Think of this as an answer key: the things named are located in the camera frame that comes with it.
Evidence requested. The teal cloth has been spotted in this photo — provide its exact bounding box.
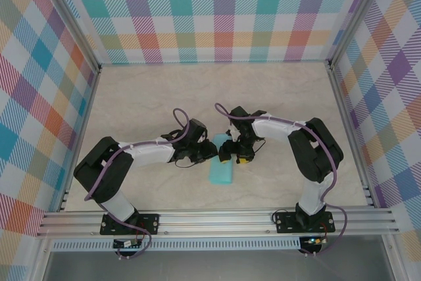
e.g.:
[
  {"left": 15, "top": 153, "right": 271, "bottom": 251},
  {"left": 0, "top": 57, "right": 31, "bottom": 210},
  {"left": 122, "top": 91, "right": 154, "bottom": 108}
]
[{"left": 207, "top": 134, "right": 235, "bottom": 186}]

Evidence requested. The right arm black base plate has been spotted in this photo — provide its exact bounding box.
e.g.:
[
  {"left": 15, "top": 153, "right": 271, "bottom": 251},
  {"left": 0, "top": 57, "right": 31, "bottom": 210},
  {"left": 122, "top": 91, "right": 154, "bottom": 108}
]
[{"left": 273, "top": 209, "right": 335, "bottom": 234}]

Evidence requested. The grey metal panel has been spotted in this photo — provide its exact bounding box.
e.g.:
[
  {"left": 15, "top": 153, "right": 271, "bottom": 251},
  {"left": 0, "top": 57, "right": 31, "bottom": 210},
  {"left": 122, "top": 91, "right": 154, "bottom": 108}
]
[{"left": 42, "top": 249, "right": 395, "bottom": 281}]

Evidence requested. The aluminium frame post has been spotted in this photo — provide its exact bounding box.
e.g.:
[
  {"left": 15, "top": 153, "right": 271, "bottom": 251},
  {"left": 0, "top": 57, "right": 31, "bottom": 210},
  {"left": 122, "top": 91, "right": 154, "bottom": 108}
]
[
  {"left": 325, "top": 0, "right": 397, "bottom": 70},
  {"left": 34, "top": 0, "right": 103, "bottom": 73}
]

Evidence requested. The aluminium table side rail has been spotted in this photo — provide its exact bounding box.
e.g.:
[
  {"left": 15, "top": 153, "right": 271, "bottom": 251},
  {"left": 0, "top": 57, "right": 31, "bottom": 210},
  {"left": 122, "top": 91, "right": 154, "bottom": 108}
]
[
  {"left": 327, "top": 63, "right": 376, "bottom": 209},
  {"left": 57, "top": 65, "right": 103, "bottom": 213}
]

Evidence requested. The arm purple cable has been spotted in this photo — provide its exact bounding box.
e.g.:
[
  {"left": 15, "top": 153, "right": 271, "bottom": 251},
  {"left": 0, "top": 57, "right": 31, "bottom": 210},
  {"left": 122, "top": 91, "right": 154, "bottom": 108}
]
[
  {"left": 84, "top": 107, "right": 192, "bottom": 261},
  {"left": 214, "top": 102, "right": 349, "bottom": 258}
]

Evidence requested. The long aluminium mounting rail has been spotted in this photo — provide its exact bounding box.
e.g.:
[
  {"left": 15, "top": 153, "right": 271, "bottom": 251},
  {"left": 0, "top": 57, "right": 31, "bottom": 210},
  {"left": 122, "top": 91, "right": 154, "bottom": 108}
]
[{"left": 36, "top": 207, "right": 401, "bottom": 238}]

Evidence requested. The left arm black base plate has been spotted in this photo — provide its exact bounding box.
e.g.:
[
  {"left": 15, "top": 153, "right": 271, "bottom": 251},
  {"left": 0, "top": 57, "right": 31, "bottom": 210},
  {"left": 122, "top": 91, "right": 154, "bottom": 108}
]
[{"left": 99, "top": 212, "right": 161, "bottom": 236}]

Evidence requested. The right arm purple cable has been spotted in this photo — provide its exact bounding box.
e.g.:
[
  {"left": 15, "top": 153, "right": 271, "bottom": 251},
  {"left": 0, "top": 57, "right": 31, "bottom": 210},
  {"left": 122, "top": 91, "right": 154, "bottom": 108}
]
[{"left": 214, "top": 102, "right": 349, "bottom": 258}]

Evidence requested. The slotted grey cable duct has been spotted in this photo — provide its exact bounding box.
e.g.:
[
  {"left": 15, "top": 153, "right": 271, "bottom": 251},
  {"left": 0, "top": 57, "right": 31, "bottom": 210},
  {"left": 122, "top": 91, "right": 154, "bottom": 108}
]
[{"left": 51, "top": 240, "right": 302, "bottom": 251}]

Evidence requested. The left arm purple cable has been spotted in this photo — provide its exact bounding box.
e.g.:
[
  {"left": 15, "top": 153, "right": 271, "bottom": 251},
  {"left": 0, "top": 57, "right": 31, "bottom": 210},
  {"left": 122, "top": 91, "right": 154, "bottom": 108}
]
[{"left": 84, "top": 107, "right": 192, "bottom": 261}]

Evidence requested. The small black circuit board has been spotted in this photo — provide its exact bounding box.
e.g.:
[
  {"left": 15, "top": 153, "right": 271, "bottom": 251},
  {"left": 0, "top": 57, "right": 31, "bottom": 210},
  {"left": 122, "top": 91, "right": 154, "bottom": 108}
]
[{"left": 113, "top": 240, "right": 143, "bottom": 249}]

